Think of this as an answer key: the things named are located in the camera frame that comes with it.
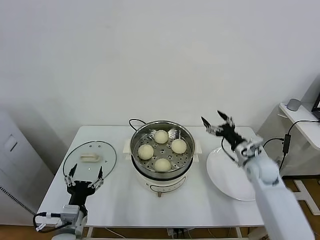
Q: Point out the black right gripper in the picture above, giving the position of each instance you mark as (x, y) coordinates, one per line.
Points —
(232, 137)

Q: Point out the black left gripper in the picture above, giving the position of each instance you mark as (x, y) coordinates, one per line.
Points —
(80, 190)

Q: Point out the white steamed baozi bun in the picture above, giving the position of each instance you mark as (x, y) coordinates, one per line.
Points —
(162, 165)
(161, 136)
(145, 151)
(179, 146)

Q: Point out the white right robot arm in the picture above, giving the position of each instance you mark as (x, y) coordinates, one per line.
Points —
(275, 200)

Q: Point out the stainless steel steamer basket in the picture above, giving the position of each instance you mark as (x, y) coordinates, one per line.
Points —
(162, 151)

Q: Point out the white round plate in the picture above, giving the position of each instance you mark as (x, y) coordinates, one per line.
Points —
(222, 172)

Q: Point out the white floor cabinet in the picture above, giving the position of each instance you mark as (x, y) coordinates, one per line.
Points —
(15, 162)

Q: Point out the cream electric cooker base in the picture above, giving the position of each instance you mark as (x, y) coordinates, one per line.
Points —
(162, 186)

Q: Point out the white side desk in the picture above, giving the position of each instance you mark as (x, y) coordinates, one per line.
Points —
(308, 131)

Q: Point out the black framed monitor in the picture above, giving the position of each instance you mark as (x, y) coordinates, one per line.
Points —
(317, 105)

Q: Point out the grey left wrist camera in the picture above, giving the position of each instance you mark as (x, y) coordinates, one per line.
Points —
(70, 212)

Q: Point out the white wall socket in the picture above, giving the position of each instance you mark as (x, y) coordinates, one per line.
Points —
(278, 160)

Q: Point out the white floor base frame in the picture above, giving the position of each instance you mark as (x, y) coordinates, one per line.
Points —
(310, 197)

